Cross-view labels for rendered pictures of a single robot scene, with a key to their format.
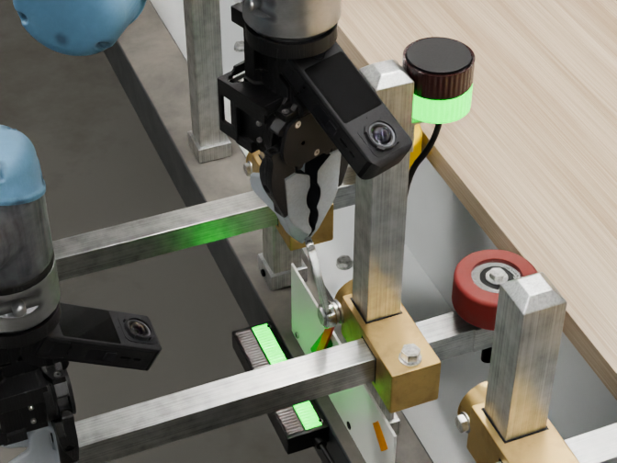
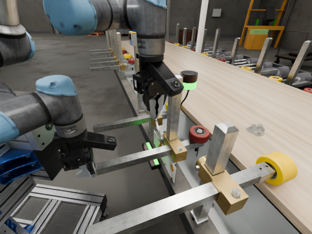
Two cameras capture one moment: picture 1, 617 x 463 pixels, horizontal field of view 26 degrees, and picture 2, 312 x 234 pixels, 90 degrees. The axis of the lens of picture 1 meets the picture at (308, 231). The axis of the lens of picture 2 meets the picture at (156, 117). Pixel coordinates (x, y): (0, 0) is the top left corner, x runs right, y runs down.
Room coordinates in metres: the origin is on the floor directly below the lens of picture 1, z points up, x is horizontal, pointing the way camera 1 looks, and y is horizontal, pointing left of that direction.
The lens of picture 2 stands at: (0.42, -0.02, 1.30)
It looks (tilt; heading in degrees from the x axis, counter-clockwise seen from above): 34 degrees down; 2
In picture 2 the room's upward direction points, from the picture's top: straight up
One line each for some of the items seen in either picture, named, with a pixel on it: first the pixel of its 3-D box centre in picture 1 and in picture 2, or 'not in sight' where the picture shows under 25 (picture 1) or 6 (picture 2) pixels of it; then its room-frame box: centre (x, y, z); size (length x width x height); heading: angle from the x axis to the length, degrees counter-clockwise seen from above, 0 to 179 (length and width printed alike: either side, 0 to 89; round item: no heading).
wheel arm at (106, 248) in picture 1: (211, 222); (137, 120); (1.08, 0.10, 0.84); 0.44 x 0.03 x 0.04; 112
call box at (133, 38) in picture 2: not in sight; (136, 39); (1.39, 0.13, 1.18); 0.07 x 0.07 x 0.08; 22
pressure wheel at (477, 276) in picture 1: (491, 316); (197, 140); (0.92, -0.18, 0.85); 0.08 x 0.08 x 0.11
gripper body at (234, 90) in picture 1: (286, 82); (150, 74); (0.89, 0.02, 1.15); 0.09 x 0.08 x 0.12; 42
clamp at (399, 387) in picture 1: (387, 339); (174, 145); (0.90, -0.08, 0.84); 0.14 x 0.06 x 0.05; 22
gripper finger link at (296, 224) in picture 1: (275, 196); (147, 107); (0.87, 0.03, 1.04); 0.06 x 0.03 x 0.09; 42
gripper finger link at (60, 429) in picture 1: (60, 422); (89, 163); (0.74, 0.21, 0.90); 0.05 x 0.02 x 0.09; 22
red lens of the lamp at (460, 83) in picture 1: (438, 67); (188, 76); (0.94, -0.11, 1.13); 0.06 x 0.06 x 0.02
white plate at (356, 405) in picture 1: (338, 378); (162, 153); (0.94, -0.03, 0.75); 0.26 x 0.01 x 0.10; 22
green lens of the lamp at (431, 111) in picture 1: (436, 92); (187, 83); (0.94, -0.11, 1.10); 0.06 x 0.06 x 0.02
